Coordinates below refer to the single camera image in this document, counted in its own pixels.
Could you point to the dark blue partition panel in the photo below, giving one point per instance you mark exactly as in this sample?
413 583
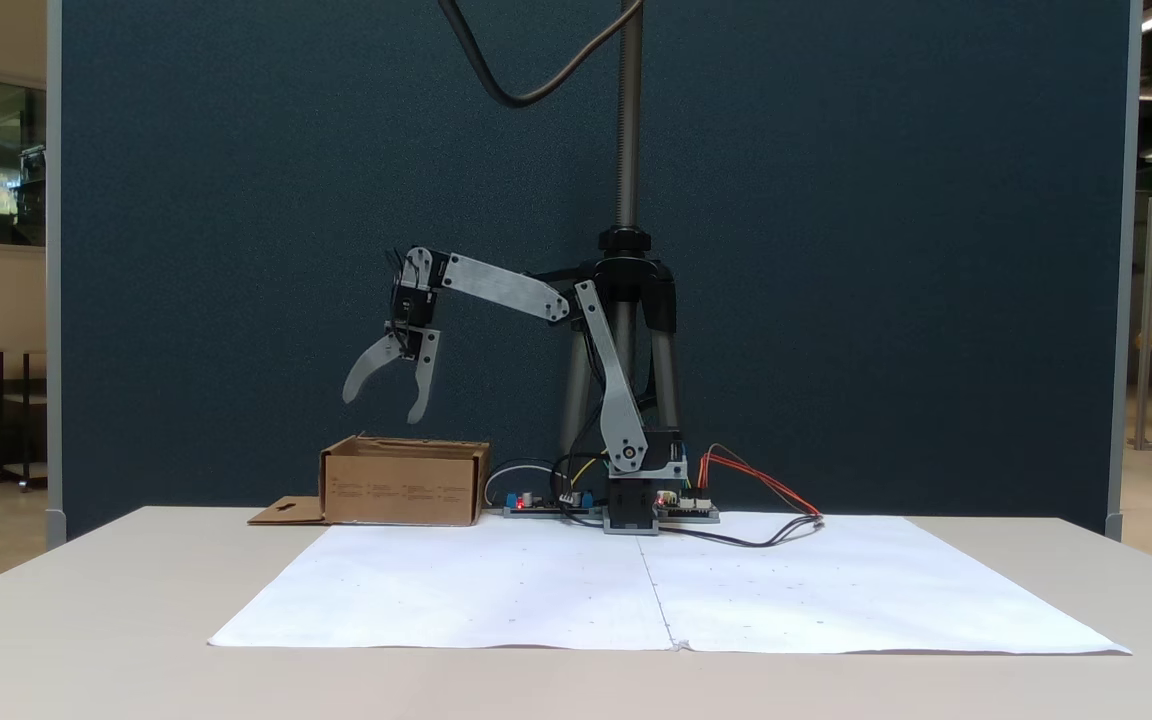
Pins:
236 150

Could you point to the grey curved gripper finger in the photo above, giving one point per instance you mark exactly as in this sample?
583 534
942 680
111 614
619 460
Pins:
368 365

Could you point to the black metal cart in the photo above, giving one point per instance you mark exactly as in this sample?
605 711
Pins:
24 420

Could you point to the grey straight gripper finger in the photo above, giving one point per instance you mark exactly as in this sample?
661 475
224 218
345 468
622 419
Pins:
426 385

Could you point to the blue power circuit board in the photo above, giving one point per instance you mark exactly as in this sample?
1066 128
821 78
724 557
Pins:
581 499

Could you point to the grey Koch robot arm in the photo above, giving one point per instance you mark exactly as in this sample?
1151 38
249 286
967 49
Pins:
608 370

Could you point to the brown cardboard box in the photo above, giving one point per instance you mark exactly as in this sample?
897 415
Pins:
406 490

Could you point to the wall window frame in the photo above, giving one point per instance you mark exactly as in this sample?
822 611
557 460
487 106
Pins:
16 160

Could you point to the white paper sheet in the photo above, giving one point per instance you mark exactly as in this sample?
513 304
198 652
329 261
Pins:
866 600
456 590

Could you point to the motor driver circuit board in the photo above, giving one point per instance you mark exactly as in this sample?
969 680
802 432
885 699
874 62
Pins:
688 512

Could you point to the black grey tripod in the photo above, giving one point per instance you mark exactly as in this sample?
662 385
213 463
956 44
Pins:
628 150

